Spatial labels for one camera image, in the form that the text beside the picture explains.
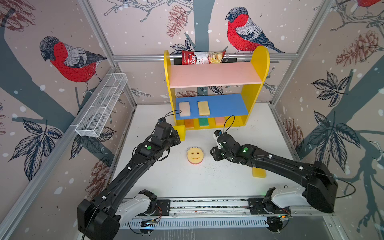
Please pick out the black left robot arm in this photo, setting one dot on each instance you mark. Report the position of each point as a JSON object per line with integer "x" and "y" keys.
{"x": 102, "y": 216}

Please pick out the red cassava chips bag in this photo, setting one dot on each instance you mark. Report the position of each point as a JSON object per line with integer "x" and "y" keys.
{"x": 199, "y": 58}

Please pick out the white wire mesh basket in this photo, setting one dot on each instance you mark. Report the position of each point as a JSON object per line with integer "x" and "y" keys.
{"x": 97, "y": 115}

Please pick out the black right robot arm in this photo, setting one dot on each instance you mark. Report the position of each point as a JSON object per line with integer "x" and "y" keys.
{"x": 317, "y": 187}

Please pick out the orange scrub sponge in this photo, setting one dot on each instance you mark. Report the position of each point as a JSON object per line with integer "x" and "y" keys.
{"x": 189, "y": 124}

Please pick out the light pink sponge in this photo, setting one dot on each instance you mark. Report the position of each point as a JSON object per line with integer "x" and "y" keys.
{"x": 185, "y": 109}

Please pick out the yellow rectangular sponge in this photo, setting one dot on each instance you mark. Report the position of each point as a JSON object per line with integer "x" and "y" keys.
{"x": 259, "y": 173}

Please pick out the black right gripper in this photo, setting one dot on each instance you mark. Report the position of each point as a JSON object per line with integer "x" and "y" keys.
{"x": 214, "y": 154}

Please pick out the green scrub sponge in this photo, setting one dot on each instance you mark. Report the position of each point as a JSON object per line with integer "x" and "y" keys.
{"x": 203, "y": 122}

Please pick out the yellow shelf with coloured boards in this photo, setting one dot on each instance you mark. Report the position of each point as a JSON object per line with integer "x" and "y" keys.
{"x": 250, "y": 76}

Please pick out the salmon orange sponge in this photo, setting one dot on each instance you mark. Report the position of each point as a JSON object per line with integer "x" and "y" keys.
{"x": 220, "y": 121}

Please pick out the smiley face sponge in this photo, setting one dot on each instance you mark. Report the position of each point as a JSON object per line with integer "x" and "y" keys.
{"x": 195, "y": 155}

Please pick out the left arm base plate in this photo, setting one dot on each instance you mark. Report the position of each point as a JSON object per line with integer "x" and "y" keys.
{"x": 159, "y": 208}

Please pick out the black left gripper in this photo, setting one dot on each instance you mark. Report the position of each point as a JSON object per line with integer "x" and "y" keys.
{"x": 175, "y": 134}

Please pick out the pale yellow sponge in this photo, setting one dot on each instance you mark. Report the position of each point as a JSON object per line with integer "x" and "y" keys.
{"x": 204, "y": 109}

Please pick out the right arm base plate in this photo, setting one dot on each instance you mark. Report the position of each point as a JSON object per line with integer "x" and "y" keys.
{"x": 258, "y": 206}

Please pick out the small yellow square sponge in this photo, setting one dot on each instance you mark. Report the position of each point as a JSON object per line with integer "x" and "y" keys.
{"x": 181, "y": 132}

